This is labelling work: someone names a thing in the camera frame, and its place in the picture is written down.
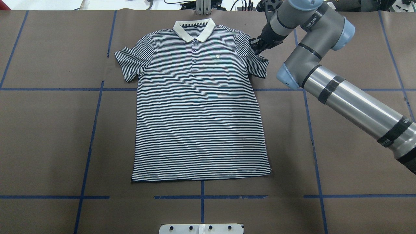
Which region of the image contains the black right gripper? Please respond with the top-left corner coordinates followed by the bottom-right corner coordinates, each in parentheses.
top-left (250, 0), bottom-right (288, 55)

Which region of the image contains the navy white striped polo shirt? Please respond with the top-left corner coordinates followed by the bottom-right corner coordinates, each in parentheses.
top-left (114, 18), bottom-right (271, 182)

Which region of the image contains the grey aluminium frame post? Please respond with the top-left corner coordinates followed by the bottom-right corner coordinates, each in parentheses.
top-left (196, 0), bottom-right (212, 15)

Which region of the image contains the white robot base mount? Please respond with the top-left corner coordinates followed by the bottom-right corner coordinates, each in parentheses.
top-left (159, 223), bottom-right (245, 234)

